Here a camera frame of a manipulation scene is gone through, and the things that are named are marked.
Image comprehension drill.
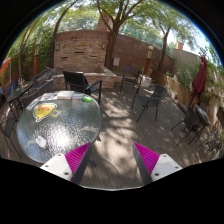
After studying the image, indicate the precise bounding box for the stone brick fountain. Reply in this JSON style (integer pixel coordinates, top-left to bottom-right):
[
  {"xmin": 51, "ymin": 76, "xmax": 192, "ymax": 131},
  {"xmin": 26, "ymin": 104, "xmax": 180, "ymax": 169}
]
[{"xmin": 54, "ymin": 30, "xmax": 116, "ymax": 88}]

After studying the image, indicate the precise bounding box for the dark round table right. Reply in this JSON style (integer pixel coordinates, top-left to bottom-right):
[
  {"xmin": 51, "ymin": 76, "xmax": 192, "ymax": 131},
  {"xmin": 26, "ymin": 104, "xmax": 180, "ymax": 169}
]
[{"xmin": 195, "ymin": 105, "xmax": 211, "ymax": 126}]

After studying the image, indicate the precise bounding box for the dark round table left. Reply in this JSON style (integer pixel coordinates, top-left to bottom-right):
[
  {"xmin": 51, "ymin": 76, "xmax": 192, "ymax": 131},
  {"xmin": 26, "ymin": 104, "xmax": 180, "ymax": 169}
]
[{"xmin": 6, "ymin": 80, "xmax": 35, "ymax": 116}]

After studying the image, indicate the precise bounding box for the black chair far right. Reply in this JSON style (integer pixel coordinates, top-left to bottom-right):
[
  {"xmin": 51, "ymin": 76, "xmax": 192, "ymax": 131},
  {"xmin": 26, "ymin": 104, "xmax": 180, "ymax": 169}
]
[{"xmin": 176, "ymin": 106, "xmax": 200, "ymax": 144}]

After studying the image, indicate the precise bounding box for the white book stack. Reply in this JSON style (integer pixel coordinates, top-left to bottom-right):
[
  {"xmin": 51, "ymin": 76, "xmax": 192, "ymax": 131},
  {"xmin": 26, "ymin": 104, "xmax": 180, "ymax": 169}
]
[{"xmin": 57, "ymin": 91, "xmax": 74, "ymax": 100}]

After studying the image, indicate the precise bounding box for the closed red patio umbrella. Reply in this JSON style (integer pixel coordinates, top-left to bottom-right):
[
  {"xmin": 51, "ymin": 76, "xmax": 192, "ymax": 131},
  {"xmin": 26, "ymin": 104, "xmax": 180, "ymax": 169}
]
[{"xmin": 190, "ymin": 55, "xmax": 207, "ymax": 107}]

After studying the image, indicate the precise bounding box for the white computer mouse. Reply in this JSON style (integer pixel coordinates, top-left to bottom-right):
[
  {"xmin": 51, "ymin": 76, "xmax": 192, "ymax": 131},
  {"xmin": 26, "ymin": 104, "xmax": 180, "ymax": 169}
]
[{"xmin": 35, "ymin": 136, "xmax": 47, "ymax": 148}]

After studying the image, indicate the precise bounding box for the black chair far left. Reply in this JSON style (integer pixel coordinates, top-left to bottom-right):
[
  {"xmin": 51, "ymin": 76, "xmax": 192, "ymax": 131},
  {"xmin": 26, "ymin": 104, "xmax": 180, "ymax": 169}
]
[{"xmin": 22, "ymin": 69, "xmax": 53, "ymax": 108}]

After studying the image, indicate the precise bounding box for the round glass patio table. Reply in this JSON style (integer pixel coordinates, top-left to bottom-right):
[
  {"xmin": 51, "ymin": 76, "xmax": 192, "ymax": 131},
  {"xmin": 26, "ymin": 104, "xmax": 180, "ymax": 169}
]
[{"xmin": 17, "ymin": 93, "xmax": 102, "ymax": 163}]

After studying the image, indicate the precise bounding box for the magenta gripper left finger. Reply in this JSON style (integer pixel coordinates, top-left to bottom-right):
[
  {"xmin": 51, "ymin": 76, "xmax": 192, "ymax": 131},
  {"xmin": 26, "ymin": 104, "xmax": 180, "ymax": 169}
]
[{"xmin": 41, "ymin": 143, "xmax": 91, "ymax": 185}]

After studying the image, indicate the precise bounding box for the black chair centre right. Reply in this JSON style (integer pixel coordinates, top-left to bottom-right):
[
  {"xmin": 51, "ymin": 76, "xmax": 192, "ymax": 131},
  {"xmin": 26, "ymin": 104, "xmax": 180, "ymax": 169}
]
[{"xmin": 132, "ymin": 85, "xmax": 168, "ymax": 120}]

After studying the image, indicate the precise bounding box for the green oval object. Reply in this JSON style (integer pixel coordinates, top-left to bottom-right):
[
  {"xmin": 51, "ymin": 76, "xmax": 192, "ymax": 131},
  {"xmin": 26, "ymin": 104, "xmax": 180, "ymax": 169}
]
[{"xmin": 82, "ymin": 96, "xmax": 93, "ymax": 102}]

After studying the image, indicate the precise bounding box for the dark round table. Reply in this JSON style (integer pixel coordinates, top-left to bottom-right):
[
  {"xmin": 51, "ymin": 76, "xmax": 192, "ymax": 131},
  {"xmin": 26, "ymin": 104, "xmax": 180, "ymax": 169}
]
[
  {"xmin": 195, "ymin": 105, "xmax": 211, "ymax": 126},
  {"xmin": 6, "ymin": 80, "xmax": 35, "ymax": 116}
]

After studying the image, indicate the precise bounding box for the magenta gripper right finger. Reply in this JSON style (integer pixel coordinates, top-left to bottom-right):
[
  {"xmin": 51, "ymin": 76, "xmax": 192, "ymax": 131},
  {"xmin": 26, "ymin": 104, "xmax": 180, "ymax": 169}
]
[{"xmin": 133, "ymin": 143, "xmax": 182, "ymax": 185}]

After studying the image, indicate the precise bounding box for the black patio chair at table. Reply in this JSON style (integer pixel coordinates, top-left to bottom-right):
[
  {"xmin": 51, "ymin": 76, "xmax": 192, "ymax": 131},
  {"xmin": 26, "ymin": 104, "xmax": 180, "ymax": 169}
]
[{"xmin": 63, "ymin": 70, "xmax": 102, "ymax": 100}]

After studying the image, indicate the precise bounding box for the black chair by fountain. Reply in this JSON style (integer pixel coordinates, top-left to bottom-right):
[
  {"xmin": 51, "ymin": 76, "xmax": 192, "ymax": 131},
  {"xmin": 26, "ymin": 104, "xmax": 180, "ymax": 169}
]
[{"xmin": 120, "ymin": 65, "xmax": 141, "ymax": 88}]

